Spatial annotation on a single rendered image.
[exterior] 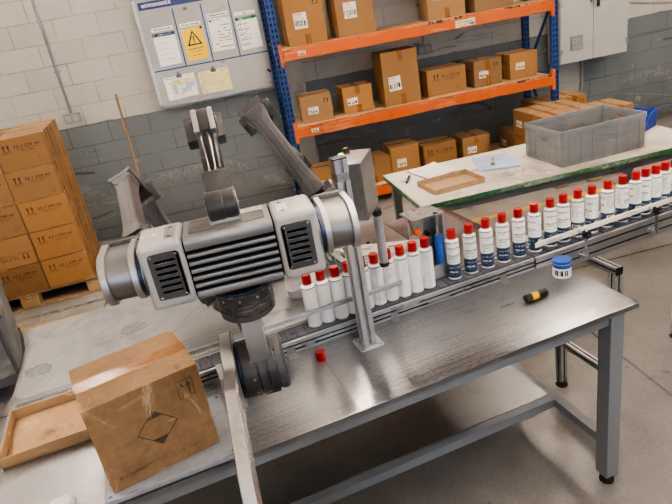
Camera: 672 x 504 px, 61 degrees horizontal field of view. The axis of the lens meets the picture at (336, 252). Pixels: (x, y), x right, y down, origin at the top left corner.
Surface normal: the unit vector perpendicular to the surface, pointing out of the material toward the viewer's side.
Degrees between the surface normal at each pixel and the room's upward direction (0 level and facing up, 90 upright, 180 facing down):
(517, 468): 0
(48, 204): 89
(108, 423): 90
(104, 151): 90
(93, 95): 90
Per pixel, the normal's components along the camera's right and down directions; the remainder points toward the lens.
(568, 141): 0.27, 0.34
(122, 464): 0.51, 0.27
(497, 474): -0.16, -0.90
